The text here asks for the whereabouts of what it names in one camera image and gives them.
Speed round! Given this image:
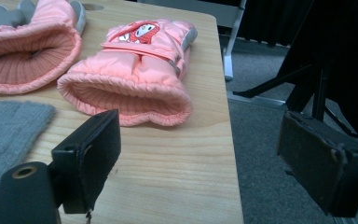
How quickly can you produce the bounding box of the black chair base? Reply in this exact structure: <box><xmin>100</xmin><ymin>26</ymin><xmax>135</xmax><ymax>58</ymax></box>
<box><xmin>232</xmin><ymin>0</ymin><xmax>358</xmax><ymax>152</ymax></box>

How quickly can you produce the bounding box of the metal floor rail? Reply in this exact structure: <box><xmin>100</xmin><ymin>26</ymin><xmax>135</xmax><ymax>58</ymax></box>
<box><xmin>227</xmin><ymin>91</ymin><xmax>288</xmax><ymax>109</ymax></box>

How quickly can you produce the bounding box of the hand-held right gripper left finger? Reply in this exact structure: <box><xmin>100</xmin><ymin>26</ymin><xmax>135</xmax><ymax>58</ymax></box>
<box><xmin>48</xmin><ymin>108</ymin><xmax>122</xmax><ymax>216</ymax></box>

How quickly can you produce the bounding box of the pink padded ski glove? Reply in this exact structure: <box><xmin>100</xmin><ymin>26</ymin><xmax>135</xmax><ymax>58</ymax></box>
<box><xmin>56</xmin><ymin>18</ymin><xmax>199</xmax><ymax>128</ymax></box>
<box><xmin>0</xmin><ymin>0</ymin><xmax>87</xmax><ymax>95</ymax></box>

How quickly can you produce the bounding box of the dark curtain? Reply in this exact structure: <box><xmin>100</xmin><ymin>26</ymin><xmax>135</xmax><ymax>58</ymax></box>
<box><xmin>217</xmin><ymin>0</ymin><xmax>311</xmax><ymax>48</ymax></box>

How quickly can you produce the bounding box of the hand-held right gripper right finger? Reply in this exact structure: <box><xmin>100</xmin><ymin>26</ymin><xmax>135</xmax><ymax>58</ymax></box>
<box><xmin>277</xmin><ymin>110</ymin><xmax>358</xmax><ymax>218</ymax></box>

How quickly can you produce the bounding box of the gray knitted glove pink cuff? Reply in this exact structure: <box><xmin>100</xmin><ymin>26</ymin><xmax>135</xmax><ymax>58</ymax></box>
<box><xmin>0</xmin><ymin>98</ymin><xmax>57</xmax><ymax>203</ymax></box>

